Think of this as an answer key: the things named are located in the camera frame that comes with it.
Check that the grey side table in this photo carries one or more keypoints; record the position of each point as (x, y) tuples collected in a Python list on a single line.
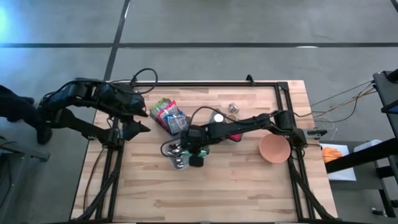
[(18, 152)]

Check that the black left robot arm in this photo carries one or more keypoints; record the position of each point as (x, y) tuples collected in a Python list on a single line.
[(77, 93)]

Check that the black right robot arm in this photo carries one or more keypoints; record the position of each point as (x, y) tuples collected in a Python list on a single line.
[(248, 124)]

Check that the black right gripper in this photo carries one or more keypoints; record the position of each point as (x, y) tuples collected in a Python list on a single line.
[(196, 138)]

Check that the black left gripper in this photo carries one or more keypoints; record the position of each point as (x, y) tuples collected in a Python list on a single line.
[(132, 99)]

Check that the person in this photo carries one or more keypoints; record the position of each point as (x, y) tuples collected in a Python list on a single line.
[(18, 109)]

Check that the black aluminium rig frame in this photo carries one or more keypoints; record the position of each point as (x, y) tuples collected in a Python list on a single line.
[(202, 84)]

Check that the blue white ramen packet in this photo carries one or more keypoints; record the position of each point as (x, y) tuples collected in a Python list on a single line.
[(175, 121)]

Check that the red yellow ramen packet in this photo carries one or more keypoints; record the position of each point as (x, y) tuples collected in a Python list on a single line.
[(168, 109)]

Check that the small glass spice jar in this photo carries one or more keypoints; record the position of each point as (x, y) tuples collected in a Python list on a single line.
[(234, 108)]

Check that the peach plastic bowl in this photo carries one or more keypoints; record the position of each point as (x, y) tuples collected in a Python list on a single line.
[(275, 148)]

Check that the orange cloth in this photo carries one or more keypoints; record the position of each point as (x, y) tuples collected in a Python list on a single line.
[(331, 154)]

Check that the white sheet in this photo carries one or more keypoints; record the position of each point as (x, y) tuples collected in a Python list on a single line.
[(342, 174)]

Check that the white container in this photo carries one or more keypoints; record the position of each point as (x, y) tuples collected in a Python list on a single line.
[(367, 144)]

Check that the black side stand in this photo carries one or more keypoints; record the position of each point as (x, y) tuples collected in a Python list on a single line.
[(385, 90)]

